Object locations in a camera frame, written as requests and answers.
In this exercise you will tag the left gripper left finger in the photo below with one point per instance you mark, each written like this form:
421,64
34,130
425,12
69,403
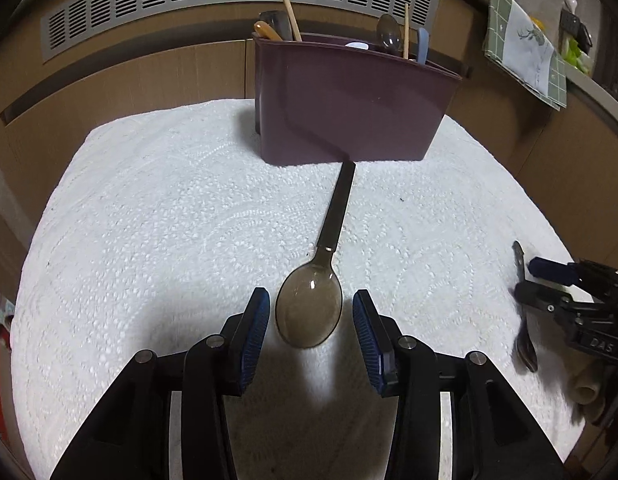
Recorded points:
244,335

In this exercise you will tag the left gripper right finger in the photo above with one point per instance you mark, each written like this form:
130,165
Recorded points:
375,344

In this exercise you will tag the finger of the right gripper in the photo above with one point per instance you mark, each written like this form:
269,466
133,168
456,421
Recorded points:
552,271
541,297

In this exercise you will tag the black smiley-handle spoon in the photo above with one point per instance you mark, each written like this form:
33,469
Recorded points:
523,345

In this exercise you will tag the smoky spoon with black handle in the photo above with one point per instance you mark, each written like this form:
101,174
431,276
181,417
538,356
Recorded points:
309,304

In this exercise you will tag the blue plastic spoon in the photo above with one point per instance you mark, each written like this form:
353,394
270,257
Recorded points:
422,46

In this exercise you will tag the grey translucent spoon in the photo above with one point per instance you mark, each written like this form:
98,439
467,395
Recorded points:
389,35

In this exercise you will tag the wooden spoon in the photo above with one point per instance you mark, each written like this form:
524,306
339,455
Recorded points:
263,30

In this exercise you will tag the wooden chopstick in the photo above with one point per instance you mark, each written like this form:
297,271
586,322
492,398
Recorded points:
296,34
406,32

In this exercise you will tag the white plastic spoon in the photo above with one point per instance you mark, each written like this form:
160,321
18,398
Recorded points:
358,45

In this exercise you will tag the grey metal spatula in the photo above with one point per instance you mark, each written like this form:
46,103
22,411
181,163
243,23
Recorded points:
279,21

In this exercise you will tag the gloved right hand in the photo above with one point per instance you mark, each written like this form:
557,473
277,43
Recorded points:
594,389

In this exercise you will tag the white lace table cloth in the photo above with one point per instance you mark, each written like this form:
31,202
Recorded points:
164,223

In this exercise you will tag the green white tea towel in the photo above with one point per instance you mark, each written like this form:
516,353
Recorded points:
517,44

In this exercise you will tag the purple plastic utensil holder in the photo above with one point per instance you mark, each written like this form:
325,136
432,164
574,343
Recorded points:
322,100

